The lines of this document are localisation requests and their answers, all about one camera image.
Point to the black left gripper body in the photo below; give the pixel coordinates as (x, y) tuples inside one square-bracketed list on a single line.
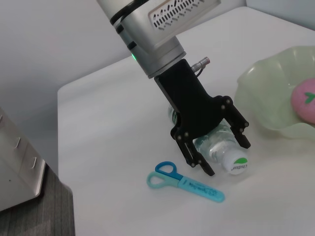
[(192, 108)]

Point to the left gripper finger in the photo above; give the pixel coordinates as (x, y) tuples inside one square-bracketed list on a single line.
[(236, 123), (194, 157)]

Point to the clear water bottle green label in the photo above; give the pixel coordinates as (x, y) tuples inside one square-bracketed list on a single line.
[(221, 147)]

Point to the pink peach toy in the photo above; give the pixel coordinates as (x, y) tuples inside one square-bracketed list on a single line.
[(302, 108)]

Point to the blue scissors with cap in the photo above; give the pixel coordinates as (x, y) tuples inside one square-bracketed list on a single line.
[(197, 189)]

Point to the green glass fruit plate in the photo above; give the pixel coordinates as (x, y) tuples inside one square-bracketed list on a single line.
[(265, 98)]

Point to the grey metal cabinet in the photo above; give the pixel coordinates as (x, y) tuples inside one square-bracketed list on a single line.
[(17, 172)]

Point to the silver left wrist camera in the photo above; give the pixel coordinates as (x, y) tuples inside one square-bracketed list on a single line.
[(177, 14)]

